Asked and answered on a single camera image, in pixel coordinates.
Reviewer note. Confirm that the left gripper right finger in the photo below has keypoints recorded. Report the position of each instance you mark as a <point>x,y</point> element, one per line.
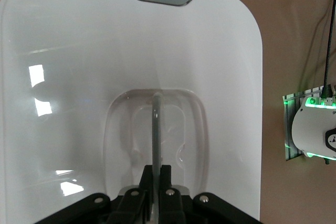
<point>172,205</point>

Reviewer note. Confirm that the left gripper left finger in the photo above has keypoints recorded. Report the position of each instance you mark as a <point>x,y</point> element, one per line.
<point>131,205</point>

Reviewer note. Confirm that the white plastic box lid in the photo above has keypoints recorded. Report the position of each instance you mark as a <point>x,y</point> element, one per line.
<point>78,37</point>

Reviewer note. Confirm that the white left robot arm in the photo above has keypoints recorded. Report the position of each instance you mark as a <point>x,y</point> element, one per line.
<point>307,129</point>

